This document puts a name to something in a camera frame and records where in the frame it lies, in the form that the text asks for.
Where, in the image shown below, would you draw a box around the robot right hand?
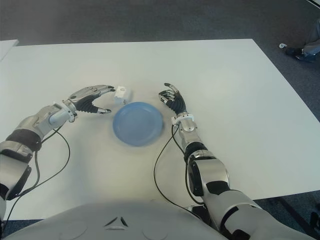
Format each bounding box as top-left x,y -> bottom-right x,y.
158,82 -> 188,116

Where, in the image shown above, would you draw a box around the blue plastic plate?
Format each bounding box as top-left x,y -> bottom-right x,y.
112,100 -> 165,147

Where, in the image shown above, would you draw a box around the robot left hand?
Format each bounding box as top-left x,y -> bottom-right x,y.
66,84 -> 116,115

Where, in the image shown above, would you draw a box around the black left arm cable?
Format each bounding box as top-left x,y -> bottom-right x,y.
3,116 -> 72,222

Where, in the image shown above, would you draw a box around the black table leg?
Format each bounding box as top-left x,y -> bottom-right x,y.
272,196 -> 320,234

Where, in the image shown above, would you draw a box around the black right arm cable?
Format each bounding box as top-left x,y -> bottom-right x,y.
153,123 -> 210,212

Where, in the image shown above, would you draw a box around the white neighbouring table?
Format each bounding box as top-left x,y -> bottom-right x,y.
0,39 -> 21,61

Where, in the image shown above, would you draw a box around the grey robot torso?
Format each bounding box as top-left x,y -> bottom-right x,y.
0,196 -> 226,240

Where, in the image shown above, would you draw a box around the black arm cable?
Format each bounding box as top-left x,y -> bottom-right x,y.
3,116 -> 72,222
153,123 -> 210,212

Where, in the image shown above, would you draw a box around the black shoes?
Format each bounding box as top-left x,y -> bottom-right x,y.
285,46 -> 316,63

